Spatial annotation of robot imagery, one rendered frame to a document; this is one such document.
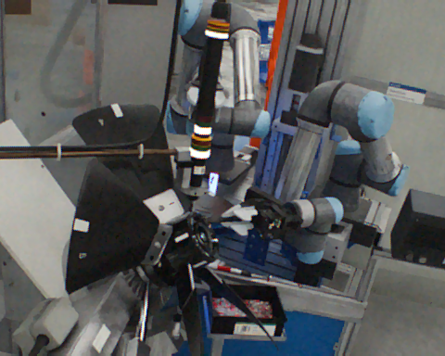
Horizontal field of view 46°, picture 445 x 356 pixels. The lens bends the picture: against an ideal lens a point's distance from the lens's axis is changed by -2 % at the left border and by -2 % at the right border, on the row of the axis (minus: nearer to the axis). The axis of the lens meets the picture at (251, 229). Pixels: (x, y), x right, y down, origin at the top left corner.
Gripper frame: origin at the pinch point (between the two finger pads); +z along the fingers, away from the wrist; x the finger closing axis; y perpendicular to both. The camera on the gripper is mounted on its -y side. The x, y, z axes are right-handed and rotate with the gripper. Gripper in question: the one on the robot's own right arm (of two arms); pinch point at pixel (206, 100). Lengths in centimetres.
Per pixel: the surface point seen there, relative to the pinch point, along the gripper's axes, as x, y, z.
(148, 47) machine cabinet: 57, 69, -459
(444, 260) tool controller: -77, 41, -21
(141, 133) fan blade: 13.2, 11.1, -6.3
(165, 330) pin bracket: 2, 51, 12
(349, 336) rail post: -58, 78, -27
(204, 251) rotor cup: -3.7, 28.1, 13.3
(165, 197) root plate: 5.9, 22.2, 2.3
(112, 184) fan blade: 14.4, 10.8, 24.1
